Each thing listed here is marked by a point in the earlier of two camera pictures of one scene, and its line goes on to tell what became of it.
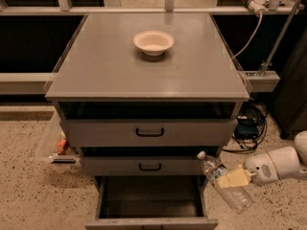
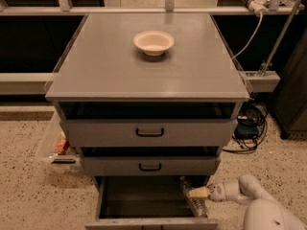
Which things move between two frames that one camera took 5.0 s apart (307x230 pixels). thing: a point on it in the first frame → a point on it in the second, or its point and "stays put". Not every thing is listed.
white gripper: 259,169 → 218,191
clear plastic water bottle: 232,195 → 199,204
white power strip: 257,2 stays put
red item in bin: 61,147 stays put
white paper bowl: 153,42 stays put
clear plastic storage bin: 54,146 stays put
